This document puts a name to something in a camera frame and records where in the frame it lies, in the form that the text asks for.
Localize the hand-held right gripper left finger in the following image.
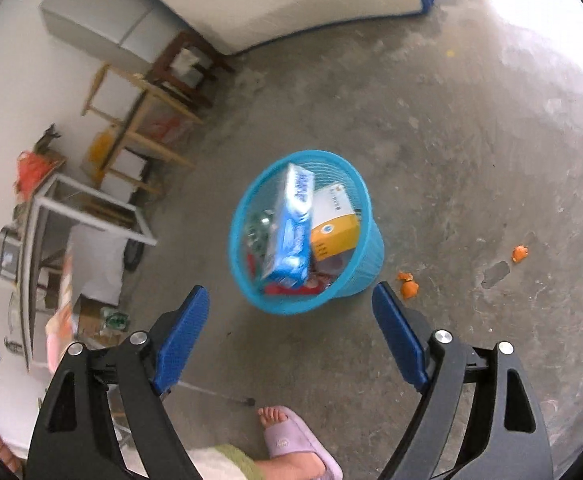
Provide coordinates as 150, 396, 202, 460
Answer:
26, 285, 211, 480

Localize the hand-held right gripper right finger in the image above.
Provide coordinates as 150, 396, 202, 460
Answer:
371, 281, 555, 480

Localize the blue plastic basket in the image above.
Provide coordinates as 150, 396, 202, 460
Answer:
228, 149, 386, 317

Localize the red snack bag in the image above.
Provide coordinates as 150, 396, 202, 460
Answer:
264, 270, 332, 297

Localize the yellow white box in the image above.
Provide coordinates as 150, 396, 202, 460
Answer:
307, 182, 362, 263

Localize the green plastic bottle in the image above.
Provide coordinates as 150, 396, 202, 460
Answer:
244, 210, 278, 261

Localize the blue white toothpaste box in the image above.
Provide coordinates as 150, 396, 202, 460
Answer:
260, 162, 316, 288

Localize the green white wrapper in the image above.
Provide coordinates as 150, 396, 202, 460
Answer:
99, 307, 130, 336

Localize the ginkgo patterned tablecloth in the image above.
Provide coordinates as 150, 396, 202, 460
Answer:
46, 255, 80, 373

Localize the cardboard box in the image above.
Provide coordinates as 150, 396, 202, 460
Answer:
72, 297, 107, 341

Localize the steel cooking pot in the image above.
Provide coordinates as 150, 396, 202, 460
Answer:
0, 227, 22, 278

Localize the person's foot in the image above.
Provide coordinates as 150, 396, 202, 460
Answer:
252, 406, 329, 480

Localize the white sack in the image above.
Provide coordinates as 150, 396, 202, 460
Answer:
69, 225, 125, 306

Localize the purple slipper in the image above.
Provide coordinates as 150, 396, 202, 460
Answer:
263, 409, 345, 480

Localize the white side table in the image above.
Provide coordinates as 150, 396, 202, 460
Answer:
19, 172, 158, 373

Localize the orange plastic bag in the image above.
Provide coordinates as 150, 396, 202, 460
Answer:
16, 150, 55, 193

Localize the large yellow bag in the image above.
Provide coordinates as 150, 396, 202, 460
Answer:
88, 130, 120, 181

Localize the clear plastic bag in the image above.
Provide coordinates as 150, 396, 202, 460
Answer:
144, 115, 187, 148

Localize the wooden chair black seat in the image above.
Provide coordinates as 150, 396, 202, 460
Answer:
82, 62, 205, 196

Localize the white cloth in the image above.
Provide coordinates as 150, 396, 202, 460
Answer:
172, 47, 200, 76

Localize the dark wooden stool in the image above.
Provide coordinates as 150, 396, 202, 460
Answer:
149, 30, 235, 111

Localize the grey refrigerator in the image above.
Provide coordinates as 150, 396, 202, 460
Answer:
39, 0, 187, 68

